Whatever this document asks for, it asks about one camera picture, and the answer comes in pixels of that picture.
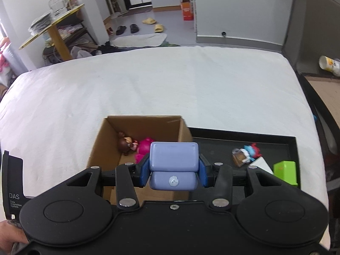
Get stacked white paper cups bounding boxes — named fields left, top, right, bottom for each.
left=319, top=55, right=340, bottom=77

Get purple plug charger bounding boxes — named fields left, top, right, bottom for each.
left=149, top=141, right=200, bottom=191

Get grey leaning board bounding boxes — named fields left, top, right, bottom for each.
left=282, top=0, right=340, bottom=75

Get white plug charger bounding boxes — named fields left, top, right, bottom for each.
left=250, top=156, right=275, bottom=174

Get dark clothes pile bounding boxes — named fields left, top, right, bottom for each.
left=97, top=41, right=123, bottom=55

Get brown bear figurine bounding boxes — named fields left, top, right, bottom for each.
left=118, top=131, right=139, bottom=156

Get stack of dark plates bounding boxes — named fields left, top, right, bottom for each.
left=28, top=12, right=54, bottom=36

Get clear glass jar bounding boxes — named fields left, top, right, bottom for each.
left=48, top=0, right=67, bottom=19

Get black side table with cardboard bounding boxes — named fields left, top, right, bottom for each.
left=297, top=73, right=340, bottom=192

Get person's left hand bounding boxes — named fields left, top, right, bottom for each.
left=0, top=221, right=28, bottom=245

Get round table with yellow leg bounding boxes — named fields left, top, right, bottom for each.
left=18, top=3, right=85, bottom=61

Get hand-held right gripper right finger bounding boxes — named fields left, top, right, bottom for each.
left=198, top=154, right=299, bottom=209

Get orange cardboard box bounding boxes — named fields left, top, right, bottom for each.
left=181, top=0, right=194, bottom=21

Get pink bear figurine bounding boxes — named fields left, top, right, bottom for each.
left=134, top=137, right=154, bottom=164

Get blue red figurine with jar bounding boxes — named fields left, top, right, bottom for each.
left=232, top=143, right=262, bottom=168

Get green plug charger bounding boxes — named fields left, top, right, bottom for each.
left=273, top=160, right=298, bottom=186

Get black tray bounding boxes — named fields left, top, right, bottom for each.
left=187, top=127, right=302, bottom=189

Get white floor mat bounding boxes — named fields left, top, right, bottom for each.
left=110, top=33, right=168, bottom=48

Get white plastic bag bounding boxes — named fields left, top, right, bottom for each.
left=70, top=46, right=92, bottom=59

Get dark low shelf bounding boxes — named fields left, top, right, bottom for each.
left=42, top=23, right=99, bottom=64

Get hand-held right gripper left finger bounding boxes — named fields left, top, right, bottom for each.
left=66, top=154, right=152, bottom=209

